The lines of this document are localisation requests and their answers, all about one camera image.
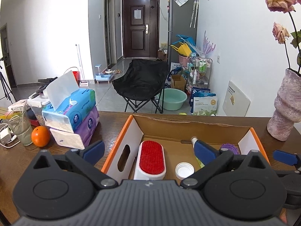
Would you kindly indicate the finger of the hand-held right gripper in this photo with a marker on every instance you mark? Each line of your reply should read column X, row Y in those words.
column 284, row 156

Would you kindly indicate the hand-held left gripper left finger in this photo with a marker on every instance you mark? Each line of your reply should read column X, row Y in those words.
column 94, row 149

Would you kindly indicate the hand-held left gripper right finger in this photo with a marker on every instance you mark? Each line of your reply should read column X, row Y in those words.
column 204, row 151

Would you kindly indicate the green spray bottle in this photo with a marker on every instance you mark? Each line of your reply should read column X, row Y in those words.
column 194, row 140

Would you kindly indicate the purple gear-shaped lid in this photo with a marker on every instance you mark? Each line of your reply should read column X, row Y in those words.
column 231, row 148

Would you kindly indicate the white bottle cap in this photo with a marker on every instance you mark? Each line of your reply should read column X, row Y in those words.
column 184, row 170

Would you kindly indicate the orange-edged cardboard box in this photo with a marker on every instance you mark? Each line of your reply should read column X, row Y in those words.
column 164, row 131

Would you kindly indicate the red and white lint brush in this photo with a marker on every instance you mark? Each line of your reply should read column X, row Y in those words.
column 151, row 157

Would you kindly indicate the purple tissue pack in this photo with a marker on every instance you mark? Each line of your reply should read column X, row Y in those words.
column 89, row 122

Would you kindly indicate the white and green feed bag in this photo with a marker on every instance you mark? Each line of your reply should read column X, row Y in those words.
column 204, row 107

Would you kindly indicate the blue tissue pack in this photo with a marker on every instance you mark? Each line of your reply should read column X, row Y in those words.
column 77, row 106

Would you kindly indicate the mottled lilac ceramic vase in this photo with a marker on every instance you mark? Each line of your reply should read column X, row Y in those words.
column 287, row 108

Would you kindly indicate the orange fruit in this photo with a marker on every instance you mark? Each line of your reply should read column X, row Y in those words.
column 41, row 136

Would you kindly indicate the blue feed bag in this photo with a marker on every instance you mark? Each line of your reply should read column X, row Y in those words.
column 199, row 91

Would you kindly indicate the green plastic basin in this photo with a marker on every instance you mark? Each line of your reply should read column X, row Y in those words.
column 175, row 98

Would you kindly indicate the white rectangular board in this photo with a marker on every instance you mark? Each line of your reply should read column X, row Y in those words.
column 235, row 98

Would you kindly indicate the white flat mop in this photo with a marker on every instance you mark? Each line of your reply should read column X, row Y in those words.
column 84, row 83

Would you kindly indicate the clear container white lid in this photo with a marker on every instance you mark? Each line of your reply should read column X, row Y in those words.
column 37, row 108

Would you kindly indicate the blue pet feeder stand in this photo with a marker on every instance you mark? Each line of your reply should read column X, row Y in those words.
column 103, row 77

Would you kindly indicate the open cardboard carton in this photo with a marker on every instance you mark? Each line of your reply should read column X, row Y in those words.
column 178, row 83

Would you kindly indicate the clear drinking glass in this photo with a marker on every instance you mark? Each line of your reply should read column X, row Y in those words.
column 21, row 131

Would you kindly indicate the red plastic bucket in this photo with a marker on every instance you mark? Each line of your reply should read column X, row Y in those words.
column 75, row 75

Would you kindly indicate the black folding chair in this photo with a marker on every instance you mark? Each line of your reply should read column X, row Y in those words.
column 141, row 80

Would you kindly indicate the black flat device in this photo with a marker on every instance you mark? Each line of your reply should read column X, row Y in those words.
column 47, row 79

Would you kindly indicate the blue and white sack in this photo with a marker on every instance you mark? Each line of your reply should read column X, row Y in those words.
column 175, row 70

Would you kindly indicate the small white box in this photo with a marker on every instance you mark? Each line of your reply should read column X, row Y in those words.
column 17, row 104

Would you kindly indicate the pink plastic bucket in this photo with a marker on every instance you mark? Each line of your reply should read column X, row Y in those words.
column 183, row 60

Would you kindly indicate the yellow plastic dustpan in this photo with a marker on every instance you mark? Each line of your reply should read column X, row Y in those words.
column 183, row 49

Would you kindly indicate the lilac wing-shaped ornament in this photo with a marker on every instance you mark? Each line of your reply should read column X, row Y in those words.
column 209, row 46

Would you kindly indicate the blue plastic dustpan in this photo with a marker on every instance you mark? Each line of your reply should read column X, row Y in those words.
column 187, row 40

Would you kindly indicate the dark brown entrance door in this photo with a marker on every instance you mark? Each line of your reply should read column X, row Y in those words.
column 138, row 40

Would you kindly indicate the grey refrigerator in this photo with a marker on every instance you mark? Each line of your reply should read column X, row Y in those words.
column 181, row 23

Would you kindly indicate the white folded umbrella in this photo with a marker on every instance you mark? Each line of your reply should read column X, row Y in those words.
column 192, row 11
column 196, row 11

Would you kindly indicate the clear plastic bag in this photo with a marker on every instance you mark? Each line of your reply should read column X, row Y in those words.
column 181, row 0

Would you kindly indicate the black camera tripod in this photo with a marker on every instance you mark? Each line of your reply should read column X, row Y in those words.
column 2, row 58

